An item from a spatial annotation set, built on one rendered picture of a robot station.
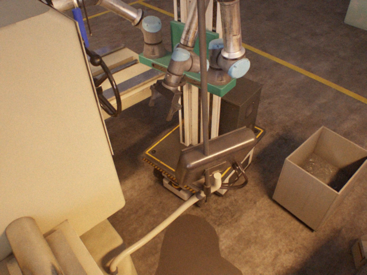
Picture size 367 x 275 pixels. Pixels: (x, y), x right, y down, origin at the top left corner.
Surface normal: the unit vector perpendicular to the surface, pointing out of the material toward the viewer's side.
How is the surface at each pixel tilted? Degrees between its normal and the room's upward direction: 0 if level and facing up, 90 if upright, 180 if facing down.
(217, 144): 19
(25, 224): 26
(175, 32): 90
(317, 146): 90
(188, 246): 0
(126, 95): 0
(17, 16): 0
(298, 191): 90
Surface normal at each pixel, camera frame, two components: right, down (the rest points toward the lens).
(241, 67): 0.45, 0.69
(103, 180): 0.64, 0.51
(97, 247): -0.04, -0.73
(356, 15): -0.77, 0.47
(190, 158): 0.10, -0.48
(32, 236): 0.39, -0.86
